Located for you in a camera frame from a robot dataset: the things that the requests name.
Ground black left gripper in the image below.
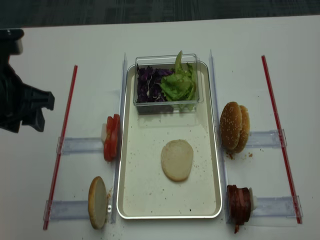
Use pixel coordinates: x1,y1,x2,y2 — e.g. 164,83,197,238
0,29,55,133

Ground bun bottom half slice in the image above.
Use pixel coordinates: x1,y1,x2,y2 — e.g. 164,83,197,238
160,139,194,182

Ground white tomato pusher block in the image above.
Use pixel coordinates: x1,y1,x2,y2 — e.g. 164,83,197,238
101,123,107,144

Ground tomato slices stack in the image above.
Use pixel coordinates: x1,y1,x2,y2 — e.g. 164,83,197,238
103,114,120,162

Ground green lettuce leaves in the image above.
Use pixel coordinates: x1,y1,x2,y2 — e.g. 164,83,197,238
160,50,197,102

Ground meat patty slices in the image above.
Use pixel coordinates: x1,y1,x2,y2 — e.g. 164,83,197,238
227,185,252,234

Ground remaining left bun half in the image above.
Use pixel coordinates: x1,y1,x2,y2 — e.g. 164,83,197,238
88,176,108,230

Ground purple cabbage leaves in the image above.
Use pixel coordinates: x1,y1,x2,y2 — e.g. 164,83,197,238
136,66,175,103

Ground clear plastic salad container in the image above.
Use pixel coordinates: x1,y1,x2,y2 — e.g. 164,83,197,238
133,53,203,115

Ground white metal tray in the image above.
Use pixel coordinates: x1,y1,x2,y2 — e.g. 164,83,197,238
117,62,222,220

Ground sesame bun top front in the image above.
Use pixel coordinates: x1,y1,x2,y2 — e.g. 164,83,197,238
219,101,243,150

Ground bun top rear piece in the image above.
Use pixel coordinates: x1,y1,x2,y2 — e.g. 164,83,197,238
234,105,250,153

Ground white patty pusher block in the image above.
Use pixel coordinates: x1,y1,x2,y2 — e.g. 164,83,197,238
248,187,258,212

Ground left red straw rail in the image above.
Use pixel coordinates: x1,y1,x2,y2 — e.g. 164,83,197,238
42,65,78,231

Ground red straw rail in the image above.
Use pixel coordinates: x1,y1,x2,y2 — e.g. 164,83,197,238
261,55,303,225
42,65,78,231

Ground clear left rear cross rail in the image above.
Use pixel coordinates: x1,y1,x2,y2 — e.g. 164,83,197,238
56,137,104,155

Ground clear cross rail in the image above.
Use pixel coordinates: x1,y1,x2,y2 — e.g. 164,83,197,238
56,137,104,155
43,200,90,222
246,129,287,149
251,196,303,218

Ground clear left front cross rail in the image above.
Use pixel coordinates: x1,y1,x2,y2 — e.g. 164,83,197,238
43,200,90,222

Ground clear left long rail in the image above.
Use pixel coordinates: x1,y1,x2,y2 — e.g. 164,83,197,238
109,53,128,224

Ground clear right rear cross rail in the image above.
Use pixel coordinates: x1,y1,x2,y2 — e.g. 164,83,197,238
246,129,287,149

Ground right red straw rail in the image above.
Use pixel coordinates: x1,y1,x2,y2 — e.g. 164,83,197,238
261,55,303,225

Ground clear right front cross rail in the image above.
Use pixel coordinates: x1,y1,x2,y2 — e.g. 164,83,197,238
251,196,303,218

